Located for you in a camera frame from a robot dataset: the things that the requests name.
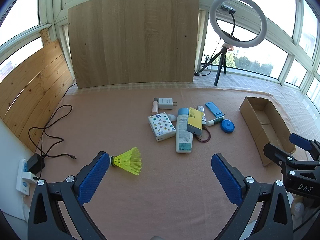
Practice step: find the small white translucent cap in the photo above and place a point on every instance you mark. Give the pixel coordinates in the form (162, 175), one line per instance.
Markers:
(172, 117)

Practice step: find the star patterned tissue pack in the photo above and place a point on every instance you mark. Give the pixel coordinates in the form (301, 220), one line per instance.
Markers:
(161, 126)

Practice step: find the yellow black box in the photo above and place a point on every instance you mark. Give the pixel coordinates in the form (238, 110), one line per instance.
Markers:
(194, 124)

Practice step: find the pine wood headboard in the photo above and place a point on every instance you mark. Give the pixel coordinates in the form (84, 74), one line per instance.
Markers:
(32, 91)

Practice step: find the blue plastic phone stand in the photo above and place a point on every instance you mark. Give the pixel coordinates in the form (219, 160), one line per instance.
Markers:
(214, 109)

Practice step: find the right white gloved hand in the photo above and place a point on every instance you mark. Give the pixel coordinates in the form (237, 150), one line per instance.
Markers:
(300, 209)

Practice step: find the yellow plastic shuttlecock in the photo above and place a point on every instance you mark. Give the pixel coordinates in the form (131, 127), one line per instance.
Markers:
(129, 161)

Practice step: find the green white small tube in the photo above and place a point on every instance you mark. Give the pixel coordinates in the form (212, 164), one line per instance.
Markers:
(214, 121)

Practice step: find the open cardboard box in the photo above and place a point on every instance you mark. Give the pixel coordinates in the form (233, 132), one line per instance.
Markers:
(266, 125)

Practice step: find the white lotion bottle blue cap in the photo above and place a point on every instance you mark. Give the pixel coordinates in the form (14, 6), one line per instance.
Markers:
(184, 138)

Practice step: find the white USB wall charger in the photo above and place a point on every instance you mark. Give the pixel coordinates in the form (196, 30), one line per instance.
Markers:
(166, 103)

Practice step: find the round blue tin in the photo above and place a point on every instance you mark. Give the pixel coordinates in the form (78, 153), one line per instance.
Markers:
(227, 126)

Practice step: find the patterned white lighter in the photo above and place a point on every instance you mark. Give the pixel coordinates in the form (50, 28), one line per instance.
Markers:
(201, 109)

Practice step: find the white ring light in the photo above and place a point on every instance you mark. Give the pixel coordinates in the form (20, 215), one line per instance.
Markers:
(229, 38)

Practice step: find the large wooden board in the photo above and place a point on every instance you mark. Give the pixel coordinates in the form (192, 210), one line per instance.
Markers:
(133, 41)

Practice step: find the white wall power strip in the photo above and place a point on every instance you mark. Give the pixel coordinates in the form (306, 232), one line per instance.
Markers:
(24, 178)

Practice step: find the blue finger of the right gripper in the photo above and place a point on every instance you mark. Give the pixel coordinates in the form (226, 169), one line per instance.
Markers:
(301, 142)
(276, 155)

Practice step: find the black tripod stand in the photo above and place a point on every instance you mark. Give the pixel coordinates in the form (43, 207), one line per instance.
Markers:
(209, 62)

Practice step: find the black power adapter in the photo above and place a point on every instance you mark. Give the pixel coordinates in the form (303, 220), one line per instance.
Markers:
(35, 164)

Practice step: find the small pink cosmetic bottle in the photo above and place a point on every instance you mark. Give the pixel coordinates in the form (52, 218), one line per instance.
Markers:
(154, 109)

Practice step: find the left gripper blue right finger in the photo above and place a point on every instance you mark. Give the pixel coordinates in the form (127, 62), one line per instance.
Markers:
(230, 178)

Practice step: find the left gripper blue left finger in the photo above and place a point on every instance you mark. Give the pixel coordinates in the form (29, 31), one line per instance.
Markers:
(90, 176)

